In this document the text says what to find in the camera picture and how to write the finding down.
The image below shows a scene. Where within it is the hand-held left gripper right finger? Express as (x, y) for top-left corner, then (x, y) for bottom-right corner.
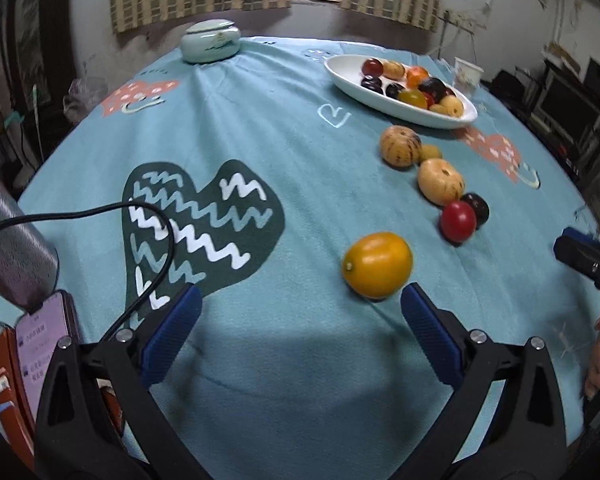
(401, 282), (569, 480)

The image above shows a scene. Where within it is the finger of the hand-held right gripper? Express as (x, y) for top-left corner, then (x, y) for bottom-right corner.
(554, 227), (600, 307)

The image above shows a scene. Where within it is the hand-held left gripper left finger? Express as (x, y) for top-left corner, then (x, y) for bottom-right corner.
(35, 283), (203, 480)

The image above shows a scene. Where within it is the yellow-orange tomato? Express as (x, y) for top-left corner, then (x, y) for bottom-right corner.
(342, 232), (413, 301)

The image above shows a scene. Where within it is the large dark red plum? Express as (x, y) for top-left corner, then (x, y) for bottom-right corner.
(418, 77), (448, 103)

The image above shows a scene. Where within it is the yellow-green tomato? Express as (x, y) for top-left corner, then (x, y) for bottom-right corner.
(399, 89), (428, 110)

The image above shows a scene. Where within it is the white oval plate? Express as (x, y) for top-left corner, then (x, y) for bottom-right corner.
(325, 54), (479, 130)

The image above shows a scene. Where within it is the person's right hand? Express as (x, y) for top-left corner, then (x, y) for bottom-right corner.
(584, 309), (600, 402)

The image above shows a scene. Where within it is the blue printed tablecloth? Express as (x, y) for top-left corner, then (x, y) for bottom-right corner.
(0, 35), (600, 480)

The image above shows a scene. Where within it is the small dark cherry tomato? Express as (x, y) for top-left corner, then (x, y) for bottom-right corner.
(460, 192), (490, 227)

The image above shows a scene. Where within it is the smartphone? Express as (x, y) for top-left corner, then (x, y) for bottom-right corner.
(15, 290), (83, 433)

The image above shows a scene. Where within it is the striped pepino melon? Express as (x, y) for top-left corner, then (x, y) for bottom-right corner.
(380, 125), (423, 167)
(418, 158), (466, 207)

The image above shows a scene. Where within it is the black computer monitor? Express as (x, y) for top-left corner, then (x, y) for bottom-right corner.
(537, 72), (600, 134)

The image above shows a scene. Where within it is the orange phone wallet case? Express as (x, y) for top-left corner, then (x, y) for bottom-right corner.
(0, 324), (126, 471)

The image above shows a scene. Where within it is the grey textured tube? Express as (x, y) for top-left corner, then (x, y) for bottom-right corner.
(0, 152), (61, 316)

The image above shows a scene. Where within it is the white paper cup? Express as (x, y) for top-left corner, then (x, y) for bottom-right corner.
(454, 56), (484, 97)

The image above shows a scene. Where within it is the clear plastic bag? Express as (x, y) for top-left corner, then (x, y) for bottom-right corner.
(62, 77), (109, 124)

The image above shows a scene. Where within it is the pale green ceramic lidded jar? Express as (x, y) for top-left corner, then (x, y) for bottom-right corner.
(180, 19), (241, 64)

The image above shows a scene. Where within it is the black cable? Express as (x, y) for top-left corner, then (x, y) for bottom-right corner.
(0, 201), (175, 343)

